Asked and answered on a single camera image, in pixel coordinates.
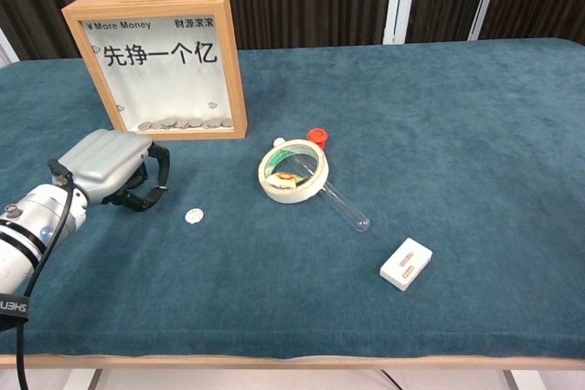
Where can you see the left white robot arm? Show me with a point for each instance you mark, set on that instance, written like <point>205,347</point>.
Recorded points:
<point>27,225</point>

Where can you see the silver coin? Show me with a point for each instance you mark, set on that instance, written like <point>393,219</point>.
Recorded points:
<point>193,215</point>

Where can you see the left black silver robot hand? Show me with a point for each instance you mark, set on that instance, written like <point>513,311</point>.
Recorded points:
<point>105,161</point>

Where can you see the clear glass test tube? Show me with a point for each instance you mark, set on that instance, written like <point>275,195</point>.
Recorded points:
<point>352,212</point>

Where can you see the white flat card box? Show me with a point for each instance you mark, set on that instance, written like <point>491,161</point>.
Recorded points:
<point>404,266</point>

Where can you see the red bottle cap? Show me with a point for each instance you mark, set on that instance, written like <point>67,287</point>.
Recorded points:
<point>317,136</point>

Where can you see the wooden frame coin bank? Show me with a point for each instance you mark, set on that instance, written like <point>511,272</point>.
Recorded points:
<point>235,66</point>

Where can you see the cream masking tape roll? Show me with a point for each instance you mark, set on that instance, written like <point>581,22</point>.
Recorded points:
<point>292,196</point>

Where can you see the blue table cloth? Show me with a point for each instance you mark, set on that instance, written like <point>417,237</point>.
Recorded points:
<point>411,134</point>

